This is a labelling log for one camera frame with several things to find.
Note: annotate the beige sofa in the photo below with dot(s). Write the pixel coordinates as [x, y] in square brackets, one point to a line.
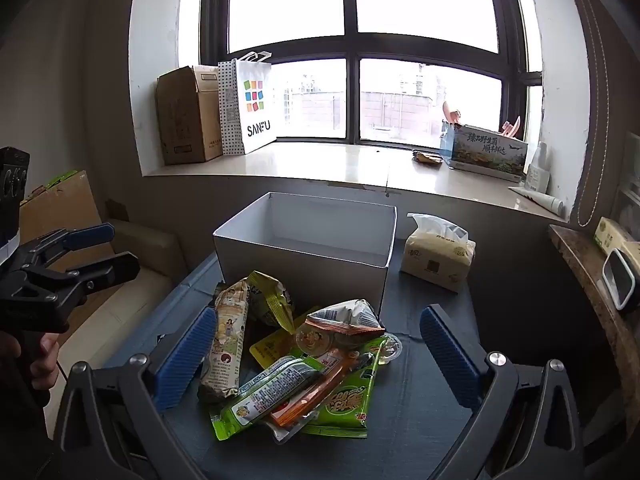
[145, 255]

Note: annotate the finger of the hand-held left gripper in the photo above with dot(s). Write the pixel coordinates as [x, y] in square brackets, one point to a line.
[112, 266]
[90, 235]

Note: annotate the person's left hand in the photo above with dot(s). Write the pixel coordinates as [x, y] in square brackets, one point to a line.
[44, 357]

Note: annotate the yellow-green snack packet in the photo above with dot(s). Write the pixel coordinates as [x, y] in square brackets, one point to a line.
[267, 295]

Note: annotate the green and white box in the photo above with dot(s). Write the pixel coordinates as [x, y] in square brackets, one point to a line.
[617, 237]

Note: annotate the round jelly cup with face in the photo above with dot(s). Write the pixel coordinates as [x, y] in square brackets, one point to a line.
[312, 340]

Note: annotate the white tube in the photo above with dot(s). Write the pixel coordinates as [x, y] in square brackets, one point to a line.
[537, 200]

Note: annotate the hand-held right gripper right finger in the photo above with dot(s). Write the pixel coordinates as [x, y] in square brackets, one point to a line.
[450, 355]

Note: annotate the dark window frame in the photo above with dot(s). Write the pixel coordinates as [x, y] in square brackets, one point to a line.
[352, 45]

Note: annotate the clear jelly cup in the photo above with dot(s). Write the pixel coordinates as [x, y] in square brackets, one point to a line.
[390, 350]

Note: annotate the long beige snack packet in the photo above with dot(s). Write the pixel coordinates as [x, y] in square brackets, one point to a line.
[225, 345]

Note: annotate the large open cardboard box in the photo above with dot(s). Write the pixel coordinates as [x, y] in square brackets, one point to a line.
[65, 205]

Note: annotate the long printed landscape box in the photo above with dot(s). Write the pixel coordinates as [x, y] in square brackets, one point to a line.
[490, 152]

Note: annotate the brown stone side counter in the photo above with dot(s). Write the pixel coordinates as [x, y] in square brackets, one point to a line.
[580, 270]

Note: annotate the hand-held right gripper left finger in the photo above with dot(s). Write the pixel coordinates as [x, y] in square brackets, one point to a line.
[185, 360]

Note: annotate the white cardboard box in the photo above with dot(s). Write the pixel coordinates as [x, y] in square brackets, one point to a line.
[300, 270]

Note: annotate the stone window sill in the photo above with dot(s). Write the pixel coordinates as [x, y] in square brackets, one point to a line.
[325, 162]

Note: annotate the white dotted shopping bag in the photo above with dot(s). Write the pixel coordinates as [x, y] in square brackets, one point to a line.
[252, 110]

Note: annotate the blue tablecloth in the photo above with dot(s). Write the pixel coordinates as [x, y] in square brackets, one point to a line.
[415, 410]

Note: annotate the green cartoon snack packet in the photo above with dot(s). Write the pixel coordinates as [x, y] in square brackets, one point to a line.
[345, 405]

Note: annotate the orange sausage packet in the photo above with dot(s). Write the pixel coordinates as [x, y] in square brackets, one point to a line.
[310, 395]

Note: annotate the flat snack wrapper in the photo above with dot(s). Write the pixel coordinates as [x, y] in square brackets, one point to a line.
[427, 157]

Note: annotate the yellow pineapple pouch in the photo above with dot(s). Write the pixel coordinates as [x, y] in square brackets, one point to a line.
[270, 350]

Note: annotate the silver and orange chip bag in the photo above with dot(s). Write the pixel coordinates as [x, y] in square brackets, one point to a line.
[350, 322]

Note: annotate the white plastic bottle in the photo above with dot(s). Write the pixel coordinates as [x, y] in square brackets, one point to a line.
[537, 172]

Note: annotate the beige tissue pack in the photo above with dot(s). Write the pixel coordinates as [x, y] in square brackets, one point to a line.
[435, 265]

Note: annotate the green labelled snack packet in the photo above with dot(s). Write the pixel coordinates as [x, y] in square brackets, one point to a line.
[260, 395]

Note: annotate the brown cardboard box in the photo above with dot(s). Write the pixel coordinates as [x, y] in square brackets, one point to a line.
[185, 115]

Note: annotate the white framed mirror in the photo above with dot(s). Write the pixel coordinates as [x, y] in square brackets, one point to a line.
[620, 280]

